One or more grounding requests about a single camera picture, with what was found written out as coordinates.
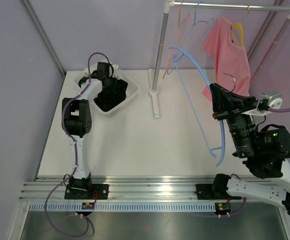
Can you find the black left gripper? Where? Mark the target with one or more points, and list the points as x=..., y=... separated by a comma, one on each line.
x=112, y=90

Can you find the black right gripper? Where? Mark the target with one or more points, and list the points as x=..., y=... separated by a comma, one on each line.
x=226, y=101

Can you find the black t shirt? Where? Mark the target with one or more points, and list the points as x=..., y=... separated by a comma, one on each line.
x=108, y=100

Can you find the green and white raglan shirt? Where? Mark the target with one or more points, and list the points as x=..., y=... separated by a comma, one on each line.
x=81, y=81

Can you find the pink t shirt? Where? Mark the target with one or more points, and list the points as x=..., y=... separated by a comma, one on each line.
x=232, y=70

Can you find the yellow hanger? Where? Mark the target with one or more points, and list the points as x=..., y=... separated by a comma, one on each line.
x=237, y=31

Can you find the pink wire hanger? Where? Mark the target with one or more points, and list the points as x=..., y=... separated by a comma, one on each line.
x=181, y=28

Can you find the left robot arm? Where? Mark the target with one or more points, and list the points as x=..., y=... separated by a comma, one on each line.
x=76, y=122

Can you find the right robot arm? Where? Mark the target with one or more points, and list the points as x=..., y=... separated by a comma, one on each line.
x=265, y=152

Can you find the metal clothes rack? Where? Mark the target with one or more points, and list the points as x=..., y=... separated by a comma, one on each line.
x=154, y=73

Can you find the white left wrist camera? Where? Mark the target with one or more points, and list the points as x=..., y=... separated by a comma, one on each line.
x=105, y=68

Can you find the aluminium corner frame post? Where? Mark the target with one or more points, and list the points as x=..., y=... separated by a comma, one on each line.
x=42, y=33

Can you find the aluminium right frame post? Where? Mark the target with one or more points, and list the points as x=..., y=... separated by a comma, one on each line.
x=261, y=33

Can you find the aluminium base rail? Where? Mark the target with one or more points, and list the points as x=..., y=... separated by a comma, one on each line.
x=152, y=189

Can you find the white slotted cable duct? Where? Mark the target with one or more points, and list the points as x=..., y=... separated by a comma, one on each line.
x=196, y=207

